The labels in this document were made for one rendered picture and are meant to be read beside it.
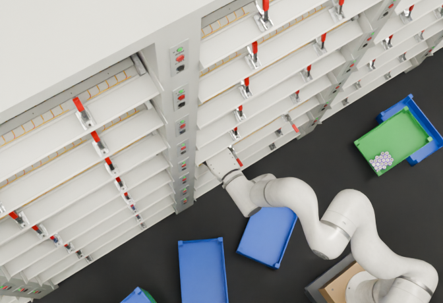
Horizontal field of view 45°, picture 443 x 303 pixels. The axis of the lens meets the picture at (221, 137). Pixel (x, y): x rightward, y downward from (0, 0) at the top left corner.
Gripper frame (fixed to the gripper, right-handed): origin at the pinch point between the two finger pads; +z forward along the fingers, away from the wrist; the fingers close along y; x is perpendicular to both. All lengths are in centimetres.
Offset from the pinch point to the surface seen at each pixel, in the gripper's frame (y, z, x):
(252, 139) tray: 17.2, -4.1, -7.6
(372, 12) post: 50, -16, 59
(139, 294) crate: -50, -30, -18
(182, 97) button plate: -16, -22, 79
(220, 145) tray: 0.8, -7.7, 11.3
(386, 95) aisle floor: 104, -1, -57
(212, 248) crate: -14, -20, -60
